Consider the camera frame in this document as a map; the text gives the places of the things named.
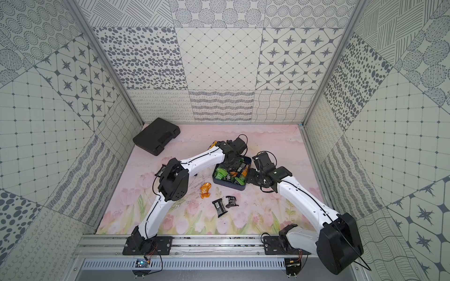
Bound orange snack packet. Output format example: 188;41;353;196
200;183;212;199

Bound dark blue storage box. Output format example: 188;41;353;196
212;156;251;191

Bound green circuit board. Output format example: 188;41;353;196
135;259;149;268

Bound aluminium mounting rail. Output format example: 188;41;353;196
71;233;363;259

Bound right black controller box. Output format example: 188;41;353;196
284;259;302;278

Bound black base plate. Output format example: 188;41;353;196
122;236;173;256
260;235;311;255

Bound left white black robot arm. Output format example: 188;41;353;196
130;137;247;251

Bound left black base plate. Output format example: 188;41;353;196
122;236;173;256

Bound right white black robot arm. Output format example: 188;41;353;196
247;152;364;275

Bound green snack packet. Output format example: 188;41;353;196
213;167;231;181

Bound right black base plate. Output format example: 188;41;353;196
260;235;311;255

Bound small black cookie packet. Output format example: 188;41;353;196
226;196;239;208

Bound yellow black pliers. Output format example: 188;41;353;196
208;140;217;149

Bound black plastic tool case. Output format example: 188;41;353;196
133;118;180;156

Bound white vent grille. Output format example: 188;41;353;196
82;257;285;270

